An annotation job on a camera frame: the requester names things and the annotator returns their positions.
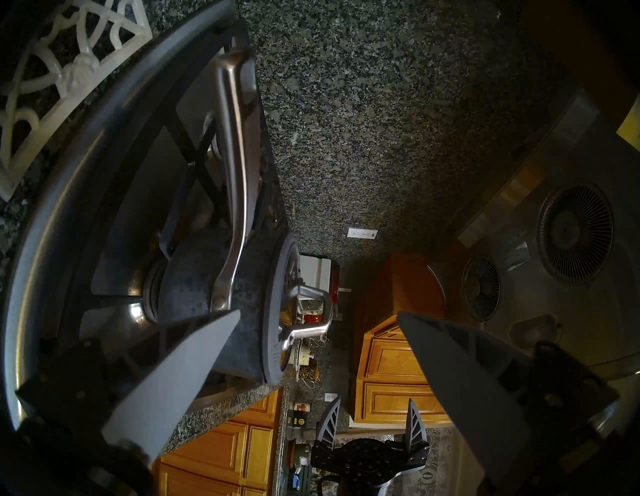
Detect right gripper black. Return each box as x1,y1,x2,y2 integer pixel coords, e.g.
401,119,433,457
310,394,431,492

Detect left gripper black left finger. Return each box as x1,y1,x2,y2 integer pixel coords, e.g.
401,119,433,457
15,309,242,464

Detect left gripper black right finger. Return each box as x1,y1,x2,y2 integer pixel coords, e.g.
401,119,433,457
397,311,622,494

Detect dark grey saucepan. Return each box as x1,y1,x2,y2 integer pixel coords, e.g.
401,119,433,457
142,47,281,386

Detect pot lid with handle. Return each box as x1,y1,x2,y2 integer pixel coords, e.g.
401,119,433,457
261,231,335,387

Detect wooden upper cabinet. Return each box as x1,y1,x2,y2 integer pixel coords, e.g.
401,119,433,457
352,252,451,426

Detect wooden lower cabinets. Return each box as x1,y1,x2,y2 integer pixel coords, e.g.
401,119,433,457
152,387,283,496

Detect stainless steel range hood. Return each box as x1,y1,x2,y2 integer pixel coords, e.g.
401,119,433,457
457,90,640,381

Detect stainless steel gas cooktop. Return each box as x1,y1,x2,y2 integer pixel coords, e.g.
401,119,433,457
0,0,291,441

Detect white lattice trivet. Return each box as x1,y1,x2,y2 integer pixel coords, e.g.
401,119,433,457
0,0,153,201

